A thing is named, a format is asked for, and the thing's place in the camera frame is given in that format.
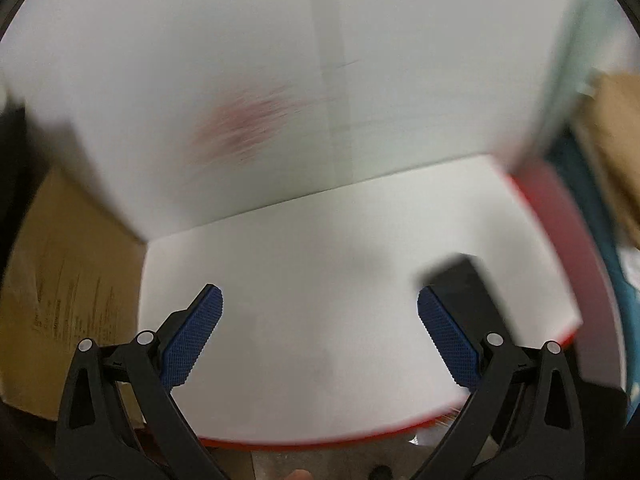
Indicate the black rectangular object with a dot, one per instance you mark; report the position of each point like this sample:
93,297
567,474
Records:
470,285

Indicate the teal quilted bed sheet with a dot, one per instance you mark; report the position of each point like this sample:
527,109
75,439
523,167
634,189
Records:
600,220

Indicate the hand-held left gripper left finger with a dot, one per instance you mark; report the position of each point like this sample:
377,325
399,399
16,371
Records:
192,340

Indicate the white low table red edge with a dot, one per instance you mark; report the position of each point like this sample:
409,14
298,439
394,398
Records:
325,285

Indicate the khaki folded garment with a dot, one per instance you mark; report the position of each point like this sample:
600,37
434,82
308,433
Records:
617,150

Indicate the cardboard box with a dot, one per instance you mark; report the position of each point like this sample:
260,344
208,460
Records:
65,285

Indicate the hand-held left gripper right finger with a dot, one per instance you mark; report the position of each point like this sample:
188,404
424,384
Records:
447,340

